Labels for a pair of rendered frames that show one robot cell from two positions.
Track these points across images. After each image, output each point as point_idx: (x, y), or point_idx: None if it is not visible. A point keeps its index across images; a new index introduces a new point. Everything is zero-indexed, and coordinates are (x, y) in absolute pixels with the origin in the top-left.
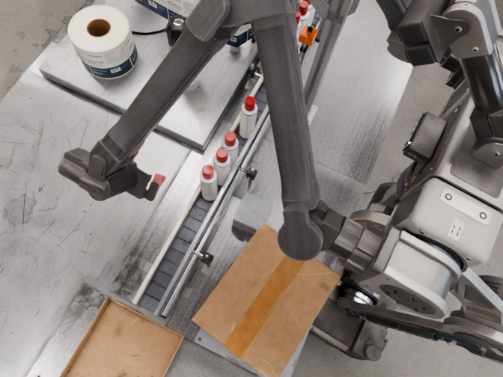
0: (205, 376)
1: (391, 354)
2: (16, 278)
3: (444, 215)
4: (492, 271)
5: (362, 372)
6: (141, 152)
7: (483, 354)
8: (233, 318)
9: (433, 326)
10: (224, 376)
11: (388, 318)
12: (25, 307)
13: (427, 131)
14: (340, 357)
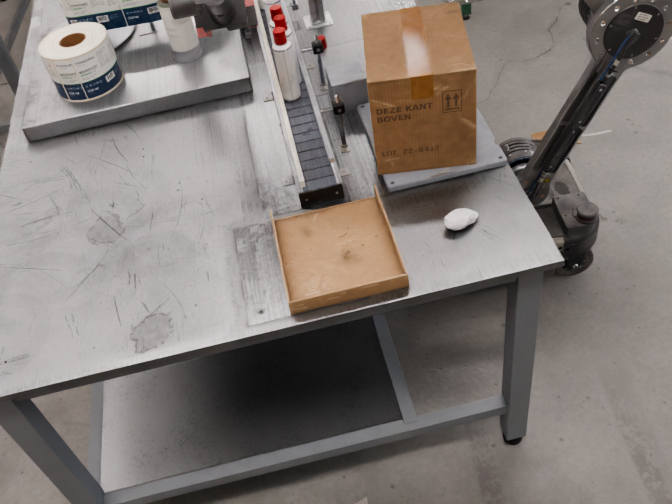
0: (427, 205)
1: (622, 248)
2: (156, 270)
3: None
4: (636, 120)
5: (611, 283)
6: (192, 125)
7: (638, 32)
8: (400, 62)
9: (589, 70)
10: (445, 194)
11: (559, 135)
12: (191, 281)
13: None
14: (574, 288)
